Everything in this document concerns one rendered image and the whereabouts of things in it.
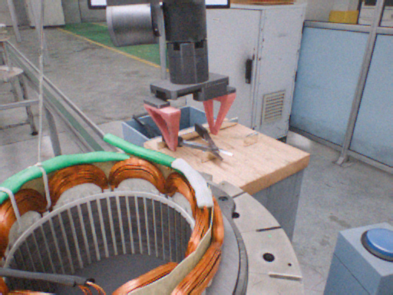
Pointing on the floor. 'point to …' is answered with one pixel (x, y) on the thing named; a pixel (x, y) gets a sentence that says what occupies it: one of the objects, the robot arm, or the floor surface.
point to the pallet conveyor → (84, 144)
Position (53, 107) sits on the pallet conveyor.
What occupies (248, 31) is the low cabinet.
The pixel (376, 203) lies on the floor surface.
